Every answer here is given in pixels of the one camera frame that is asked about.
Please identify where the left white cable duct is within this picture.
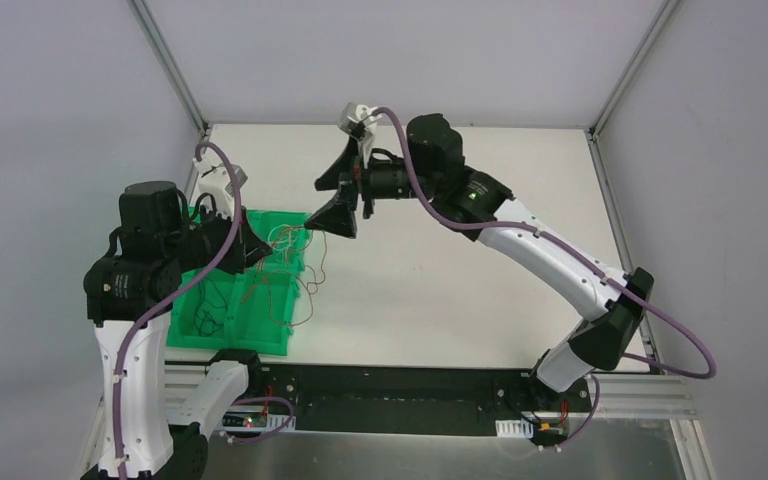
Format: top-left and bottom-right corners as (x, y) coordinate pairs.
(220, 411), (296, 434)

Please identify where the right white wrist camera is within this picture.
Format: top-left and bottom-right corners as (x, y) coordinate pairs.
(338, 102), (382, 163)

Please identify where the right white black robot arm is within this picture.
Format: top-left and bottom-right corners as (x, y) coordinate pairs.
(304, 105), (653, 410)

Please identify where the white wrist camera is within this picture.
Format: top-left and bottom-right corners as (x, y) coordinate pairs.
(338, 102), (382, 163)
(190, 154), (248, 220)

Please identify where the right white cable duct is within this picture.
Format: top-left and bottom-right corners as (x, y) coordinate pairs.
(495, 419), (534, 439)

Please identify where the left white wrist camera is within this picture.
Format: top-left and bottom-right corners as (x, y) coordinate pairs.
(190, 154), (248, 220)

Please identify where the white cable duct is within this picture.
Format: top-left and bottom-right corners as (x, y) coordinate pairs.
(220, 411), (296, 434)
(495, 419), (534, 439)

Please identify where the green plastic compartment bin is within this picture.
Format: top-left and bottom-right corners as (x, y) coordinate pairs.
(167, 210), (311, 356)

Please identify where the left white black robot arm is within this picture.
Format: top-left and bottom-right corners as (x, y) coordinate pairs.
(83, 181), (270, 479)

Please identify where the aluminium frame rail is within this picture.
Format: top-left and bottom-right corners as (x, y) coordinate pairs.
(588, 373), (697, 420)

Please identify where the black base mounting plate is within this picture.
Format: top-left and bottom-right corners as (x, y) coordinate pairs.
(244, 363), (592, 437)

